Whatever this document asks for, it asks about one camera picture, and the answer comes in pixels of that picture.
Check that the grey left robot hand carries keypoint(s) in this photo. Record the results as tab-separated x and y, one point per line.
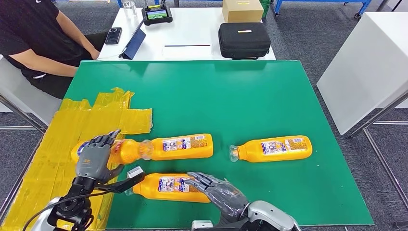
94	159

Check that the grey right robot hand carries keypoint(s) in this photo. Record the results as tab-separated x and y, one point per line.
226	197

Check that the orange juice bottle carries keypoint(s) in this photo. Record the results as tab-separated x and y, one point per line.
185	154
130	153
149	194
271	156

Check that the yellow plastic film patch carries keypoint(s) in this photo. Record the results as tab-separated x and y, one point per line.
47	165

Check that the green table mat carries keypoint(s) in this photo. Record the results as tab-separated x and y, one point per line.
223	102

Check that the blue tablet cover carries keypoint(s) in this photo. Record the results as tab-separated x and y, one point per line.
135	43

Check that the black smartphone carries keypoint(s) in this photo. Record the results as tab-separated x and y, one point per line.
113	35

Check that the person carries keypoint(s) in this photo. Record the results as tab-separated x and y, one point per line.
25	32

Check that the clear glass cup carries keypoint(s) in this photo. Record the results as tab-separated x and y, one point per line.
129	9

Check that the black zip case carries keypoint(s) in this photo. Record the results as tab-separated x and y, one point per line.
243	41

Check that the black remote controller with screen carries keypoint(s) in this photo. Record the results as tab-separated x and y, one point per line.
157	14

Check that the white desk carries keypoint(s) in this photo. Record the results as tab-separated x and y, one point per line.
191	30

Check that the brown cardboard box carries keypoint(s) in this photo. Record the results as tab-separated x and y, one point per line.
242	11

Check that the green plastic crate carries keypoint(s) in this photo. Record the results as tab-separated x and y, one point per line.
265	8

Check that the blue metal rack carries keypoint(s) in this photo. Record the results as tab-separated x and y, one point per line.
318	1

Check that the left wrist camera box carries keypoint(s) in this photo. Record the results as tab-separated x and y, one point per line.
135	172

